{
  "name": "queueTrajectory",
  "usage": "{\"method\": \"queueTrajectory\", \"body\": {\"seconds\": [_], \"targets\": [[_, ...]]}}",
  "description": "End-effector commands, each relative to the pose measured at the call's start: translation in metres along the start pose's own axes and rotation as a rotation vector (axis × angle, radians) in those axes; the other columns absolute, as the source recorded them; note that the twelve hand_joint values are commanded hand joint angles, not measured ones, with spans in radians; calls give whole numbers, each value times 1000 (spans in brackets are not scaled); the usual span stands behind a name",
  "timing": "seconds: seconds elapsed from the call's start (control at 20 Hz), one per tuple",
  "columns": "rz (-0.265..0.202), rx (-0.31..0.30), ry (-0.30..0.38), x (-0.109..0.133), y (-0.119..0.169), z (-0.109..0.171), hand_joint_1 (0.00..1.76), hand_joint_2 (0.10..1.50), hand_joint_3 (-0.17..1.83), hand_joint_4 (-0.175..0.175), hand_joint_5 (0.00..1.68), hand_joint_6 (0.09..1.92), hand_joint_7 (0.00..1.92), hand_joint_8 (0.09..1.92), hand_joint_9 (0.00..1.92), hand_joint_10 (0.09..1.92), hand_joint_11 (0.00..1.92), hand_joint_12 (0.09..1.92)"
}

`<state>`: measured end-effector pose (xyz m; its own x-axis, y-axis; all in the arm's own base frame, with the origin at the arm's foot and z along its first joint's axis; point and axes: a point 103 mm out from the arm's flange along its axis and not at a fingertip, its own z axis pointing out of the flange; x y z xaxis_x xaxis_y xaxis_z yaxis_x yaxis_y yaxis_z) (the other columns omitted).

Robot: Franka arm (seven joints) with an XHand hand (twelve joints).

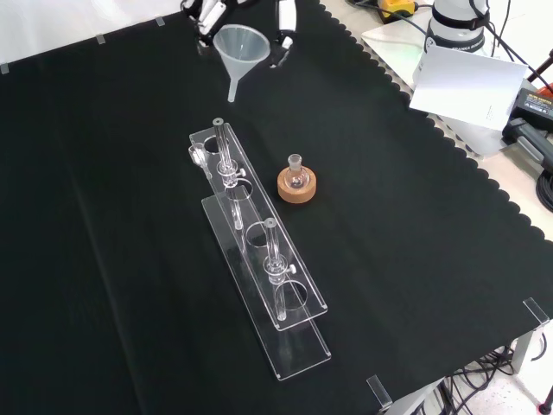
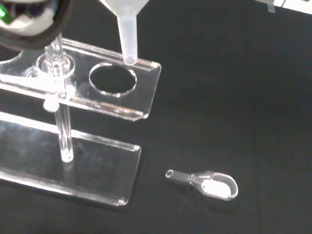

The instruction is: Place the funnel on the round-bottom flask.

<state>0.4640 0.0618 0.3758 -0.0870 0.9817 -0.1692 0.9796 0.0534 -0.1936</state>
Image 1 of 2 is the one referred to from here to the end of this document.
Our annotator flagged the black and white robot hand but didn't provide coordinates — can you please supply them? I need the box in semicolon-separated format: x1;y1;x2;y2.
180;0;300;70

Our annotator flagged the translucent plastic funnel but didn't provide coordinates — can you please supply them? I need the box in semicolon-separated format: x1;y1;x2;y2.
212;24;271;103

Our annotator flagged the small glass round-bottom flask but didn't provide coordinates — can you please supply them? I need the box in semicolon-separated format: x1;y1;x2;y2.
286;153;308;190

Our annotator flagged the small clear glass funnel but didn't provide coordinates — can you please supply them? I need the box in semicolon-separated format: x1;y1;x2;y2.
188;144;213;180

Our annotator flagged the clear acrylic funnel stand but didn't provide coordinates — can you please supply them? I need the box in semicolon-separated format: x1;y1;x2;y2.
188;117;333;383

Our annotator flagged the pale metal board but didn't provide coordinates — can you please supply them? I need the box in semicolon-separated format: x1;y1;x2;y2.
360;16;519;157

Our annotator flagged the yellow stop button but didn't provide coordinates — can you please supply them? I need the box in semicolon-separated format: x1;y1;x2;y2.
377;0;419;23

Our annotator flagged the white card sheet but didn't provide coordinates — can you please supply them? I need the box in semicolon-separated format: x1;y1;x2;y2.
408;44;531;131

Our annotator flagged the black bench cloth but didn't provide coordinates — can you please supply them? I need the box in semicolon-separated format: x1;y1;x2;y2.
0;0;553;415

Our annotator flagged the black power adapter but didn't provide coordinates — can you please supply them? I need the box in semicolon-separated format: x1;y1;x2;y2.
501;87;553;175

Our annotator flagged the brown cork ring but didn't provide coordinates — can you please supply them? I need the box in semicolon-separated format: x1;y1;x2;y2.
276;165;319;204

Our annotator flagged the black cable bundle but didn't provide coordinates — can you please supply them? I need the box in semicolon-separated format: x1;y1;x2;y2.
425;332;553;415

